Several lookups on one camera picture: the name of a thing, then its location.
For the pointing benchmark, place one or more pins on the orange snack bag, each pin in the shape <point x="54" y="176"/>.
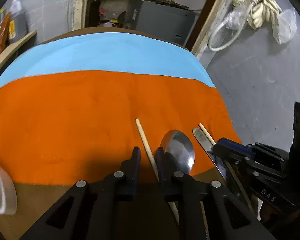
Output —
<point x="4" y="26"/>

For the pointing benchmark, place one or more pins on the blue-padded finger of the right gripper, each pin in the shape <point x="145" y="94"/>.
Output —
<point x="233" y="145"/>

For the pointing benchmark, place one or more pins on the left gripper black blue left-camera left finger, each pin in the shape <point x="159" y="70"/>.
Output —
<point x="87" y="210"/>

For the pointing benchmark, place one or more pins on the grey cabinet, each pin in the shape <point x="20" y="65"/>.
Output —
<point x="163" y="21"/>

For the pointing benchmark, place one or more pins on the wooden chopstick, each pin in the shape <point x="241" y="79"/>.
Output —
<point x="234" y="176"/>
<point x="153" y="164"/>

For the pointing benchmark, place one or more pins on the hanging white mesh bag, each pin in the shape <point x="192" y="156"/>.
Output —
<point x="286" y="28"/>

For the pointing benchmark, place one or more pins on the white plastic utensil caddy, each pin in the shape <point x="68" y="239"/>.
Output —
<point x="8" y="196"/>

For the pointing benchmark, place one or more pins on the colourful striped table cloth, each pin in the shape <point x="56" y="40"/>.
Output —
<point x="68" y="111"/>

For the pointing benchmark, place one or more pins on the large oil jug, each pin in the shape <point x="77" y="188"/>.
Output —
<point x="17" y="26"/>

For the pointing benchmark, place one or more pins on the silver plain spoon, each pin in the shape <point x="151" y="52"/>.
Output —
<point x="180" y="147"/>

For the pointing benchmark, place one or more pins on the hanging cream gloves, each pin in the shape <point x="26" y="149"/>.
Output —
<point x="261" y="11"/>

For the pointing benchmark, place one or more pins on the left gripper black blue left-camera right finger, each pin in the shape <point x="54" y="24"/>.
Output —
<point x="206" y="210"/>

